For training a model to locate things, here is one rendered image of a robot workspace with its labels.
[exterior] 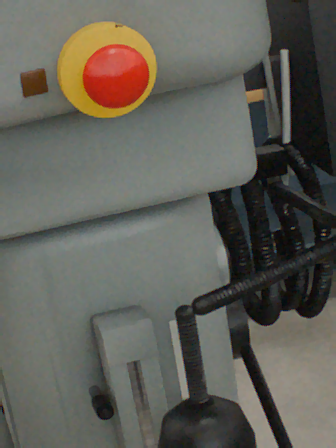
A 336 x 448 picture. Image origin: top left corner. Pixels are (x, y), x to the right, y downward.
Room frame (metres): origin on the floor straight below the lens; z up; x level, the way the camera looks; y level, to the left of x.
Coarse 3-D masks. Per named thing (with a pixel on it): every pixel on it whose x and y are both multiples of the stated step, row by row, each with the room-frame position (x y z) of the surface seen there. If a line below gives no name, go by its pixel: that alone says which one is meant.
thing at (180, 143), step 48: (192, 96) 0.89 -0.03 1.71; (240, 96) 0.90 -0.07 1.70; (0, 144) 0.86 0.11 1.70; (48, 144) 0.87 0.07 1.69; (96, 144) 0.88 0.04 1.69; (144, 144) 0.88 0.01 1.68; (192, 144) 0.89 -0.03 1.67; (240, 144) 0.90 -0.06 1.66; (0, 192) 0.86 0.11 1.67; (48, 192) 0.87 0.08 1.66; (96, 192) 0.88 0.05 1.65; (144, 192) 0.88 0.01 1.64; (192, 192) 0.89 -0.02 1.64
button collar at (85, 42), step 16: (80, 32) 0.77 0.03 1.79; (96, 32) 0.76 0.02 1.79; (112, 32) 0.76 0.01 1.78; (128, 32) 0.77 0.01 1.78; (64, 48) 0.77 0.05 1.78; (80, 48) 0.76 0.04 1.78; (96, 48) 0.76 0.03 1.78; (144, 48) 0.77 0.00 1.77; (64, 64) 0.76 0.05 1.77; (80, 64) 0.76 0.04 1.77; (64, 80) 0.76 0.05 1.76; (80, 80) 0.76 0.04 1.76; (80, 96) 0.76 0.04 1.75; (144, 96) 0.77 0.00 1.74; (96, 112) 0.76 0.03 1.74; (112, 112) 0.76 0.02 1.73
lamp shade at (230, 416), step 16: (208, 400) 0.80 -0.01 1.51; (224, 400) 0.81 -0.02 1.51; (176, 416) 0.80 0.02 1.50; (192, 416) 0.79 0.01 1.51; (208, 416) 0.79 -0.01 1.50; (224, 416) 0.79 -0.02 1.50; (240, 416) 0.80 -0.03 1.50; (160, 432) 0.80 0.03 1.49; (176, 432) 0.78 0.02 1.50; (192, 432) 0.78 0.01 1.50; (208, 432) 0.78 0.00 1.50; (224, 432) 0.78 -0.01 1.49; (240, 432) 0.79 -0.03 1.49
